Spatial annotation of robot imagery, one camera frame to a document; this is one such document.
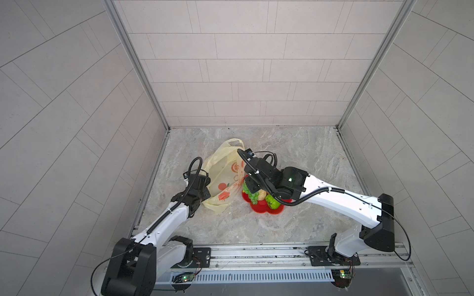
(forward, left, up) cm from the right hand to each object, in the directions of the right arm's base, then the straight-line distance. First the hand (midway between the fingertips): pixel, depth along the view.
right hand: (247, 177), depth 72 cm
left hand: (+5, +20, -18) cm, 27 cm away
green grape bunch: (-4, -2, -10) cm, 11 cm away
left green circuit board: (-29, +25, -17) cm, 42 cm away
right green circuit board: (-32, -33, -22) cm, 51 cm away
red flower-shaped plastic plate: (-6, -6, -17) cm, 19 cm away
